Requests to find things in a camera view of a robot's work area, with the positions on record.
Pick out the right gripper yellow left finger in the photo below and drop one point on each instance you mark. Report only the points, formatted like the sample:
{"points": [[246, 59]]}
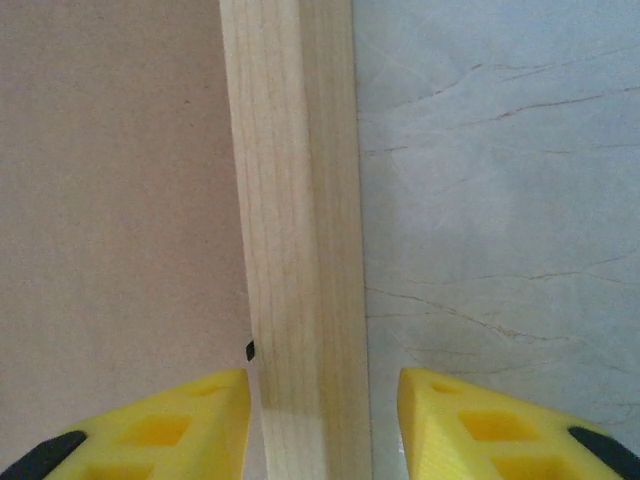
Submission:
{"points": [[150, 440]]}

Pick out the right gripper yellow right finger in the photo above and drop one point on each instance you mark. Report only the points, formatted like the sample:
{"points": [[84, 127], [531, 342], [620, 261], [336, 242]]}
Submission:
{"points": [[500, 440]]}

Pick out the brown frame backing board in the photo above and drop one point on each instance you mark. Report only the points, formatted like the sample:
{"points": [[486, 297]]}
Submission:
{"points": [[115, 175]]}

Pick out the light wooden picture frame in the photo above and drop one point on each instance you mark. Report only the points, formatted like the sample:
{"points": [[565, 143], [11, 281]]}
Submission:
{"points": [[300, 200]]}

